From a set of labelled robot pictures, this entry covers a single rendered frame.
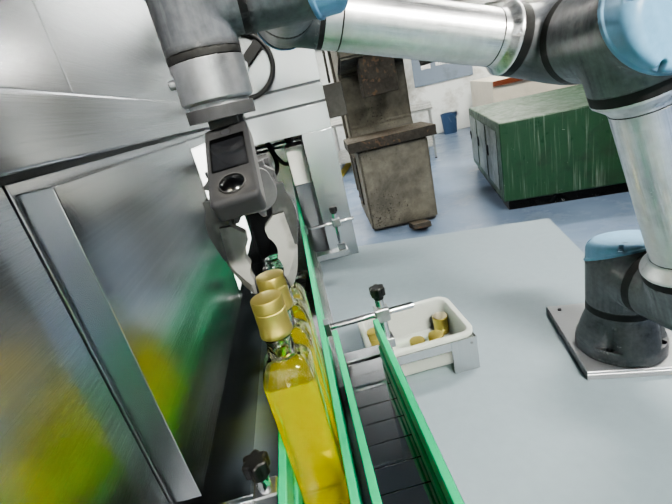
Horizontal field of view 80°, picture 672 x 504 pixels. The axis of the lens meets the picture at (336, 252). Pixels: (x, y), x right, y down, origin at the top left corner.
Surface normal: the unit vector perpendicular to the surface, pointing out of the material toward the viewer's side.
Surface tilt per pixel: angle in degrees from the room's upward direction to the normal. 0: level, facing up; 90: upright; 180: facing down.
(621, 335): 72
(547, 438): 0
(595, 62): 110
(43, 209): 90
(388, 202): 90
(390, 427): 0
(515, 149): 90
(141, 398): 90
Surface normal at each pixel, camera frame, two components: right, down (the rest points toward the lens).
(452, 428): -0.22, -0.91
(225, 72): 0.55, 0.18
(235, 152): -0.17, -0.59
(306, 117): 0.13, 0.33
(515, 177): -0.17, 0.39
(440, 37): 0.14, 0.62
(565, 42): -0.95, 0.30
